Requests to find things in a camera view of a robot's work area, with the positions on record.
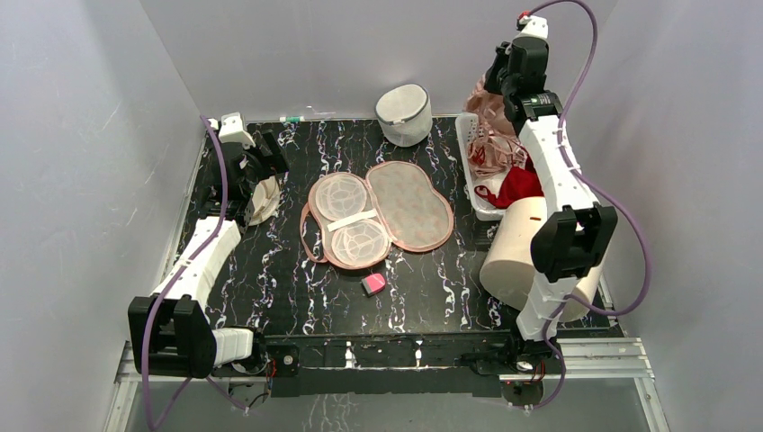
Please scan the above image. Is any pink satin bra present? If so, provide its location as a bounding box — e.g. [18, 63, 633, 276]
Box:
[464, 75, 519, 145]

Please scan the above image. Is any floral mesh laundry bag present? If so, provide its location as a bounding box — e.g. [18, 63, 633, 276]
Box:
[301, 161, 454, 271]

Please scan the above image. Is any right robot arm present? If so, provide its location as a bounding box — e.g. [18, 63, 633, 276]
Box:
[484, 35, 618, 373]

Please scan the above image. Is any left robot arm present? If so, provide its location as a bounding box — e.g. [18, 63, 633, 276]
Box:
[128, 130, 288, 378]

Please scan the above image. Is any cream round laundry bag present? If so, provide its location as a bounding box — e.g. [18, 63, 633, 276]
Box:
[248, 175, 281, 226]

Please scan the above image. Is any red bra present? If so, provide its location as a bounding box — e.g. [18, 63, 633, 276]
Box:
[474, 166, 543, 210]

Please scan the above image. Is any white cylindrical mesh laundry bag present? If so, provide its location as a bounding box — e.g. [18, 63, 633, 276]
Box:
[374, 84, 433, 148]

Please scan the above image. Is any large cream cylindrical bag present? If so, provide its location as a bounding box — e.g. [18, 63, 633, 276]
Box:
[479, 195, 606, 324]

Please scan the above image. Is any white plastic basket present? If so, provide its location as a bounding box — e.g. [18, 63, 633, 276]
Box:
[455, 111, 579, 221]

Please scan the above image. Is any pink and grey stamp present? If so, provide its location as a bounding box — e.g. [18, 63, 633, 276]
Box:
[361, 274, 386, 297]

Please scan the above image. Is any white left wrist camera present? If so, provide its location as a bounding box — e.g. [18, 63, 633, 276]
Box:
[218, 112, 255, 149]

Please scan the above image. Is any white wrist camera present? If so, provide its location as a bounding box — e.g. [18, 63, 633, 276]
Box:
[516, 12, 549, 41]
[218, 112, 255, 149]

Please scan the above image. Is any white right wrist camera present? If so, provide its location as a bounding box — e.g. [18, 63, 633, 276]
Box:
[516, 12, 549, 41]

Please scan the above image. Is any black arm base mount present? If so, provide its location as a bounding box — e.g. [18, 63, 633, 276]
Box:
[212, 330, 552, 401]

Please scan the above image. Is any aluminium frame rail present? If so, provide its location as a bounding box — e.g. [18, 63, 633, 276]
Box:
[104, 337, 670, 432]

